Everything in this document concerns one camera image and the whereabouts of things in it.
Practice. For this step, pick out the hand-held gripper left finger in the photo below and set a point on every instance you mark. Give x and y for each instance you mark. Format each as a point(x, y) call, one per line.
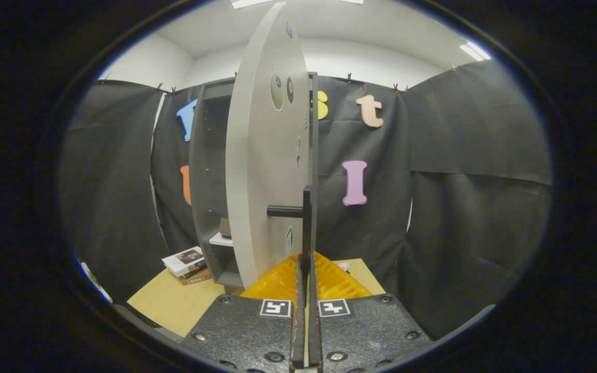
point(298, 331)

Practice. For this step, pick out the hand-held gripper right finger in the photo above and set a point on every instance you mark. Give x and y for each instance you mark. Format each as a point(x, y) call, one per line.
point(315, 331)

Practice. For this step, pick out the grey shoe cabinet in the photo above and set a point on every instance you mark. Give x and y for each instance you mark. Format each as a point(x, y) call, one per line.
point(208, 155)

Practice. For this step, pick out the green and pink plush toy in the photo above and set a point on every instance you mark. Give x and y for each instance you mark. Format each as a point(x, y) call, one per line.
point(343, 266)

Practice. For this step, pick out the stack of books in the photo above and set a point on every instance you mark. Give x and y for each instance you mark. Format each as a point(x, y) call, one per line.
point(184, 259)

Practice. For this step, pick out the white patterned object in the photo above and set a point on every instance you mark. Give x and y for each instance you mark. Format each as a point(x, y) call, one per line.
point(95, 281)

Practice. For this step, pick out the black backdrop cloth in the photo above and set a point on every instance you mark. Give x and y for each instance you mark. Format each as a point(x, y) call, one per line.
point(485, 207)

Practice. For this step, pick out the small ceiling light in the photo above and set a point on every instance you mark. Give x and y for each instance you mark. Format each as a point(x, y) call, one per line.
point(474, 51)

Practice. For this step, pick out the long ceiling light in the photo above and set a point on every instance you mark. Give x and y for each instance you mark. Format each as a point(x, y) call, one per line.
point(246, 2)

